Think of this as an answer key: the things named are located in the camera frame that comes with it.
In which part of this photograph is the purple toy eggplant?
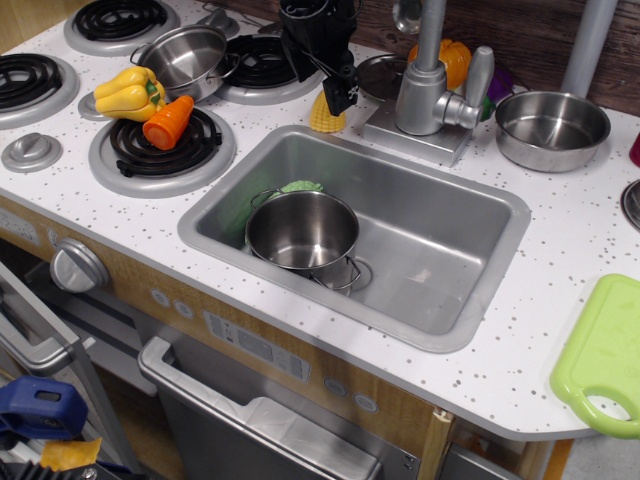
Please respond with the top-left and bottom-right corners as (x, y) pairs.
(480, 67), (514, 122)

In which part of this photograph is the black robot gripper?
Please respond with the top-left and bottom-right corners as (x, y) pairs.
(278, 1), (362, 114)

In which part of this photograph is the grey oven front knob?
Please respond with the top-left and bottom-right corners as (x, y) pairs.
(49, 238), (110, 293)

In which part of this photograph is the red object at edge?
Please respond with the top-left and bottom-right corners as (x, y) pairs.
(629, 134), (640, 166)

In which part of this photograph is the back left stove burner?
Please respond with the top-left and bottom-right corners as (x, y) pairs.
(63, 0), (180, 57)

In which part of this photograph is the steel pot on stove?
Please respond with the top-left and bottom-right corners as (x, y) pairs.
(130, 25), (240, 102)

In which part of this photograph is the silver oven door handle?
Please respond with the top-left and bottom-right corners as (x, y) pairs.
(0, 262), (96, 379)

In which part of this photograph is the front left stove burner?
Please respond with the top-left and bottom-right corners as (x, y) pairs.
(1, 53), (80, 130)

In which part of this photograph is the stove burner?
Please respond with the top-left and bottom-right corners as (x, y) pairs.
(89, 108), (236, 199)
(215, 34), (323, 106)
(1, 53), (80, 130)
(63, 0), (180, 57)

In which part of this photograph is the steel pot lid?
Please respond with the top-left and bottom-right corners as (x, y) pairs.
(357, 54), (407, 101)

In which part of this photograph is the hanging silver spoon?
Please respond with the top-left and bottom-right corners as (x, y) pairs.
(392, 0), (423, 34)

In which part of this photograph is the orange toy carrot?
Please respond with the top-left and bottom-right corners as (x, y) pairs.
(142, 95), (195, 150)

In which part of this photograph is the grey stove knob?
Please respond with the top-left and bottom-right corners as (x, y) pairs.
(197, 7), (240, 39)
(1, 133), (63, 173)

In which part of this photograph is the grey back stove knob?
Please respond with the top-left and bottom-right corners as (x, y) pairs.
(197, 7), (240, 39)

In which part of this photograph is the silver dishwasher door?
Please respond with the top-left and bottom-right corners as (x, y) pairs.
(138, 337), (420, 479)

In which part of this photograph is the front right stove burner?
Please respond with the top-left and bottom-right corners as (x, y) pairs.
(89, 108), (236, 199)

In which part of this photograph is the green plastic cutting board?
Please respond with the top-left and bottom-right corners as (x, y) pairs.
(550, 274), (639, 440)

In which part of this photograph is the grey knob under pepper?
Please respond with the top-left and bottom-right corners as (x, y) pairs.
(77, 93), (111, 122)

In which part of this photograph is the steel pot in sink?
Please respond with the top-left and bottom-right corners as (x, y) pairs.
(247, 192), (361, 295)

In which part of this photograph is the silver toy faucet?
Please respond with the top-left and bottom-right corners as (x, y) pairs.
(363, 0), (495, 167)

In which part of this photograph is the grey metal sink basin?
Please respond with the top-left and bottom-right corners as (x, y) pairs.
(176, 124), (532, 355)

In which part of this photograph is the grey stove top knob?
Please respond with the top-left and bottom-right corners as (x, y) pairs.
(1, 133), (63, 173)

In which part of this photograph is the orange yellow toy pepper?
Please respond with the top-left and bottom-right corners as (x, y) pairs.
(439, 39), (472, 91)

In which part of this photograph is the yellow toy corn cob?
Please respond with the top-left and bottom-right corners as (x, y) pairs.
(309, 91), (346, 133)

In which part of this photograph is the blue clamp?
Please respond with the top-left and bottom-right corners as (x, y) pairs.
(1, 376), (89, 450)

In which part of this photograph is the steel bowl on counter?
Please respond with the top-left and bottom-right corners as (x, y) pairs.
(495, 91), (611, 173)

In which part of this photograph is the back right stove burner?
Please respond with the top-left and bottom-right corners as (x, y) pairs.
(215, 34), (323, 106)

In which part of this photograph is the yellow toy bell pepper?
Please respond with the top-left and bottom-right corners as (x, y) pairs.
(93, 66), (166, 123)

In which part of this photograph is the grey vertical pole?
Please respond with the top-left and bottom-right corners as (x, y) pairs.
(560, 0), (618, 98)

